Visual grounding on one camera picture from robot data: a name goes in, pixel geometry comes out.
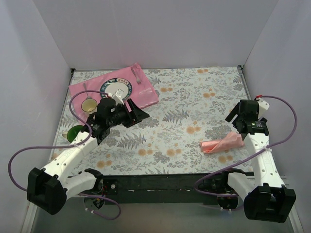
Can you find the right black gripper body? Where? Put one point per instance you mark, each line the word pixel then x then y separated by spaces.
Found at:
pixel 237 119

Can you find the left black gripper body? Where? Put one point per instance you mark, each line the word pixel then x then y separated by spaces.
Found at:
pixel 131 115

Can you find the salmon pink satin napkin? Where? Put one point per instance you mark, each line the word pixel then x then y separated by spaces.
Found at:
pixel 230 141

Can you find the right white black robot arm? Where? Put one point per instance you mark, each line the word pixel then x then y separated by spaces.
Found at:
pixel 267 198

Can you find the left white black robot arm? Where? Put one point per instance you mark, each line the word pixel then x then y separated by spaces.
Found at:
pixel 96 129

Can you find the white plate dark rim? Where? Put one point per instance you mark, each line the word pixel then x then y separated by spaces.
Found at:
pixel 112 85

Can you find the silver fork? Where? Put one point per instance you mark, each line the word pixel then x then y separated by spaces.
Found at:
pixel 138 80

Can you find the cream enamel mug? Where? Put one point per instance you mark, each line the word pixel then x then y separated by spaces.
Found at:
pixel 88 107

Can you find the silver spoon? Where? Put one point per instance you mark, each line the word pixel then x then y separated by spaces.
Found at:
pixel 88 97

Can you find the green interior floral mug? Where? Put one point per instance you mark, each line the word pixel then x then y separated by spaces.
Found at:
pixel 71 134

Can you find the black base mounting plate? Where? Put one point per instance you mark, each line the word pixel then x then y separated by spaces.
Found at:
pixel 167 188

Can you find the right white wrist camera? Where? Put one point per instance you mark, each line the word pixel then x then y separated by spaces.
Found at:
pixel 263 106

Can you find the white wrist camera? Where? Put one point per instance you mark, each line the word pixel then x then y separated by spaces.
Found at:
pixel 117 97
pixel 263 106

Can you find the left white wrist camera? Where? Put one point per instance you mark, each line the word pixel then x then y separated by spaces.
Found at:
pixel 117 97

